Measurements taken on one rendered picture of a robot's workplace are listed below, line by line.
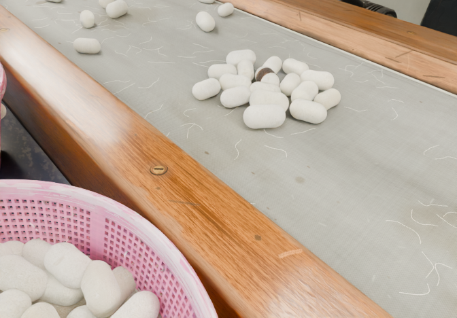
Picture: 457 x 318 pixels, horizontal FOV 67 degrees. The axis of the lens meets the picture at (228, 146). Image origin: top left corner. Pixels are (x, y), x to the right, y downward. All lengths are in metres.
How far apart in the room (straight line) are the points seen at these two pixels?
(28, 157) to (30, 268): 0.20
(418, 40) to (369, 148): 0.22
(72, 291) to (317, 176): 0.19
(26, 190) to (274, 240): 0.15
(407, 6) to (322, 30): 2.00
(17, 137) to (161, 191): 0.26
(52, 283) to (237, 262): 0.11
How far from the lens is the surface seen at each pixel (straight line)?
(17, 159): 0.42
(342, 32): 0.51
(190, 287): 0.18
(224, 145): 0.29
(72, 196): 0.23
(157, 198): 0.22
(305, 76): 0.38
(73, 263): 0.22
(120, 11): 0.56
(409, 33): 0.53
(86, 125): 0.29
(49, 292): 0.24
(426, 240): 0.27
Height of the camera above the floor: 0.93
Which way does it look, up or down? 40 degrees down
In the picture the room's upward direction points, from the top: 4 degrees clockwise
